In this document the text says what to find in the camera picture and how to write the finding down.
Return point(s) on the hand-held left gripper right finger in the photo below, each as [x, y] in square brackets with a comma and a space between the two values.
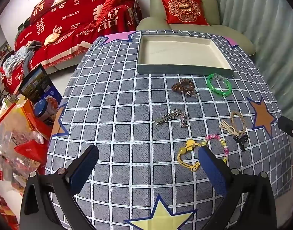
[214, 172]

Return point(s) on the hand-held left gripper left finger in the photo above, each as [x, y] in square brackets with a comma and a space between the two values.
[85, 170]

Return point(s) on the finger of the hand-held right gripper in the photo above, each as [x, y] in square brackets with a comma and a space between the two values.
[289, 128]

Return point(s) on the black claw hair clip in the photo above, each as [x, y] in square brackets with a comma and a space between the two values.
[241, 141]

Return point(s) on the beige wooden hair clip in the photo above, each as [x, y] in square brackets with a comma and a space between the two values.
[226, 125]

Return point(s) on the silver rhinestone charm clip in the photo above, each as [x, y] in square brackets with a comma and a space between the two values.
[184, 122]

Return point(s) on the long silver hair clip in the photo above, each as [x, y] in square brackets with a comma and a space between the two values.
[165, 118]

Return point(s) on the shallow cream cardboard box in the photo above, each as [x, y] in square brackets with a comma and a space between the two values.
[180, 50]

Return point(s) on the orange cardboard box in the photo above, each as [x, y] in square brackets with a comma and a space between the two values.
[33, 122]

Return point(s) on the blue round tin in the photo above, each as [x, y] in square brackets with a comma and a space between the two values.
[40, 109]

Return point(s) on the small silver hair clip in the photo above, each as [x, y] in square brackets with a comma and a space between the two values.
[192, 94]

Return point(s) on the clear plastic bags pile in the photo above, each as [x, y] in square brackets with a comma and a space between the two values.
[7, 134]

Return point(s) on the green translucent bangle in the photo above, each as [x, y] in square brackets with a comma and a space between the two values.
[209, 83]

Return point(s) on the dark printed cardboard box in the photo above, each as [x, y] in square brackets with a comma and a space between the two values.
[38, 83]

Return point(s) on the pale grey-green curtain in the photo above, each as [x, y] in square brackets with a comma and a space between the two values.
[252, 12]

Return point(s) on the grey clothing pile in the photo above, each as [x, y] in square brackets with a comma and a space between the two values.
[19, 57]

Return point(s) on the red printed blanket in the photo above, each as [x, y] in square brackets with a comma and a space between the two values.
[72, 12]

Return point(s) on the red embroidered cushion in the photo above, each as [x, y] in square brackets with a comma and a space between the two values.
[184, 8]

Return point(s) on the red quilted pillow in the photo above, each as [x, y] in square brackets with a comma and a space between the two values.
[108, 7]

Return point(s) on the silver tinsel garland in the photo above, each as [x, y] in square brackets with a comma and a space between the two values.
[138, 2]

